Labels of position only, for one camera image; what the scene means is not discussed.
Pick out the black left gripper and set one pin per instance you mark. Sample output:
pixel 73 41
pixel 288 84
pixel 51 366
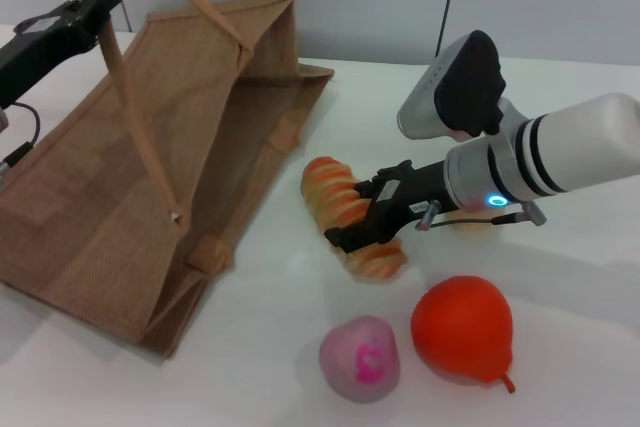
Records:
pixel 40 49

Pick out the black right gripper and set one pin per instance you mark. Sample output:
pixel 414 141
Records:
pixel 415 192

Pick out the orange striped bread roll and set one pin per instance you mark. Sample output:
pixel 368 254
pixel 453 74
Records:
pixel 330 192

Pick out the brown woven handbag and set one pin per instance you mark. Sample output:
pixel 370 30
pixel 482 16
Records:
pixel 100 207

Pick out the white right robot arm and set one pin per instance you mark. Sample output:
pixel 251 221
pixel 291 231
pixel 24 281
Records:
pixel 565 147

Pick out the beige egg yolk pastry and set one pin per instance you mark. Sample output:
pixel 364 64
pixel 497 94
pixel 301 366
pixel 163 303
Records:
pixel 470 224

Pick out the pink toy peach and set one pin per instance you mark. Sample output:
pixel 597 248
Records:
pixel 357 359

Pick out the red toy pear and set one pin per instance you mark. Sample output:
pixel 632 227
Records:
pixel 460 329

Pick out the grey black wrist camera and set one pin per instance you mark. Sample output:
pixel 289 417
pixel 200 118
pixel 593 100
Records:
pixel 450 87

